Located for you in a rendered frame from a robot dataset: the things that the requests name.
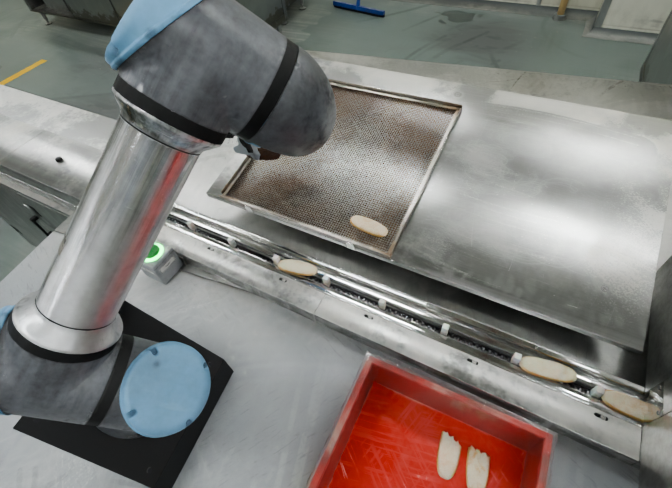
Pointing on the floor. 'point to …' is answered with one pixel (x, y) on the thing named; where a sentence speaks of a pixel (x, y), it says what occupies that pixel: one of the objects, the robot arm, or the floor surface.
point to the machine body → (21, 210)
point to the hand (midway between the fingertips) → (260, 150)
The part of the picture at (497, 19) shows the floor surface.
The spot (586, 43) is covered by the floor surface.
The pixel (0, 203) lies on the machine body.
